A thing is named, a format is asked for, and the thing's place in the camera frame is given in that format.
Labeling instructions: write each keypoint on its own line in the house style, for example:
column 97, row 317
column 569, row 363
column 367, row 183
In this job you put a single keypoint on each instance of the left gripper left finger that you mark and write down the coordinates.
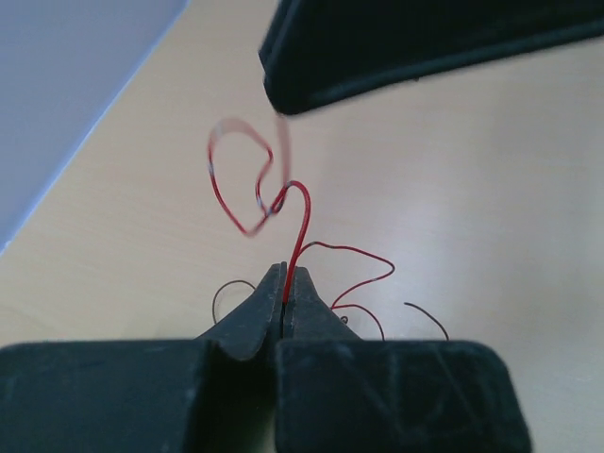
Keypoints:
column 167, row 395

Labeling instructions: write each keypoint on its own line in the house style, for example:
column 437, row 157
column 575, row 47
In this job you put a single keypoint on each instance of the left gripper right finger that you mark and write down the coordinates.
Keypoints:
column 339, row 393

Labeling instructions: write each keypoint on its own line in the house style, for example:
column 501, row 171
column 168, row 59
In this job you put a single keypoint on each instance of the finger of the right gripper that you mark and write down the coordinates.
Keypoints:
column 316, row 53

